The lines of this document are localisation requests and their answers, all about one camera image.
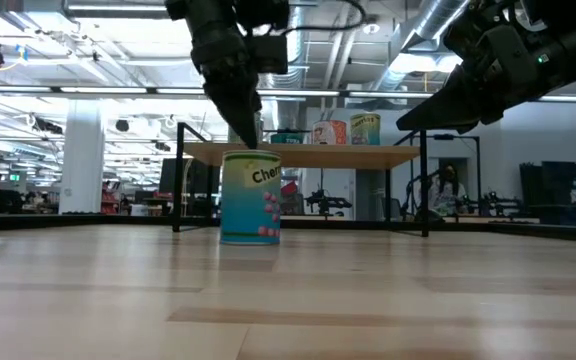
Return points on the wooden shelf with black legs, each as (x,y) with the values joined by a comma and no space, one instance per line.
(318,156)

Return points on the white pillar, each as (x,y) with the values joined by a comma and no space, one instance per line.
(82,160)

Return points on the round silver ceiling duct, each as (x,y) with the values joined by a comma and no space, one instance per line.
(290,112)
(418,30)

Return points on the long ceiling light strip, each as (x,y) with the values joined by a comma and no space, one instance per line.
(118,90)

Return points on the black background robot arm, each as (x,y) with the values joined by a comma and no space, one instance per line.
(493,202)
(328,202)

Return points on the tall yellow-green labelled can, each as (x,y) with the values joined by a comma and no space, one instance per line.
(365,129)

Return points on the black round ceiling speaker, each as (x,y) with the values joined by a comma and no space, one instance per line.
(122,125)

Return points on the green exit sign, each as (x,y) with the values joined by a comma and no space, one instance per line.
(14,176)

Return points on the pink can with orange circles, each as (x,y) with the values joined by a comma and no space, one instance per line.
(329,132)

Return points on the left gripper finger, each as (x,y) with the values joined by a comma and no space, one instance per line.
(233,110)
(257,120)

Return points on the black cabinet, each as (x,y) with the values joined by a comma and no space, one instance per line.
(195,190)

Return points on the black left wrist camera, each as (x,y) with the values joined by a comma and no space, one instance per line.
(268,52)

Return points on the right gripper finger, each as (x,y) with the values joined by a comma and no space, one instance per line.
(448,120)
(443,97)

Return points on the teal cherries can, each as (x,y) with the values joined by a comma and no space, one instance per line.
(248,200)

